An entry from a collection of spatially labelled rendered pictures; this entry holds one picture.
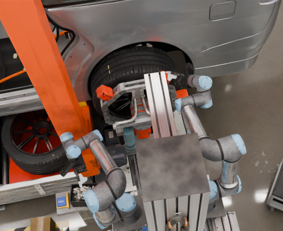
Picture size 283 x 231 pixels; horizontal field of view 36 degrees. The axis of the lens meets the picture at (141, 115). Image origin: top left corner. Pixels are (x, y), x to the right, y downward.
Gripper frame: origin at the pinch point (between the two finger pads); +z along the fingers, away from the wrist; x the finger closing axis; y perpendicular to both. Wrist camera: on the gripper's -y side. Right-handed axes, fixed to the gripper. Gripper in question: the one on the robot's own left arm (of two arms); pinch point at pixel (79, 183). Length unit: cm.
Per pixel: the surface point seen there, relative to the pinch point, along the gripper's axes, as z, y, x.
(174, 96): -17, 83, 35
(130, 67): -48, 58, 37
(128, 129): 0, 46, 45
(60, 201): 36, -18, 42
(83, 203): 37.3, -2.8, 31.7
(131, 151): 43, 49, 87
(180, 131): 45, 98, 93
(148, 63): -47, 71, 37
